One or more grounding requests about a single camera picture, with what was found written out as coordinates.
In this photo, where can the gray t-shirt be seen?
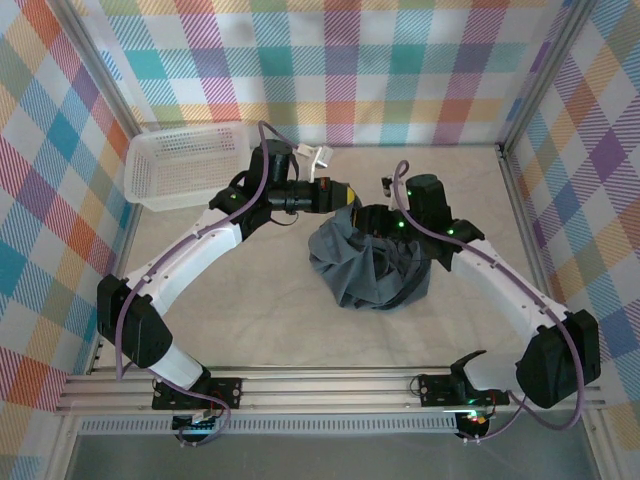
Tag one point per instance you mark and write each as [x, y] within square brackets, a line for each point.
[360, 270]

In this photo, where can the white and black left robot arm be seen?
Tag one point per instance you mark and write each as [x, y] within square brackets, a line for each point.
[190, 255]

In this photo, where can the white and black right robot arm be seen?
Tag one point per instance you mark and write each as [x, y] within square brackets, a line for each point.
[500, 280]

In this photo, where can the white perforated plastic basket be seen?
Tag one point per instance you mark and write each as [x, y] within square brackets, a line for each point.
[175, 165]

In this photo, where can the aluminium frame floor bar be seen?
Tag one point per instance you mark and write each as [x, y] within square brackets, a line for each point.
[530, 240]
[127, 240]

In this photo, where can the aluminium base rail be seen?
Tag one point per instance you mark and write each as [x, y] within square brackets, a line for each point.
[325, 387]

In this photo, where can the aluminium frame post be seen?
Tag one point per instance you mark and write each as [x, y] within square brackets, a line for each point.
[545, 70]
[100, 65]

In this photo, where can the slotted metal bracket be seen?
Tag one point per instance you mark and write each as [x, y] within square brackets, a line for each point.
[95, 357]

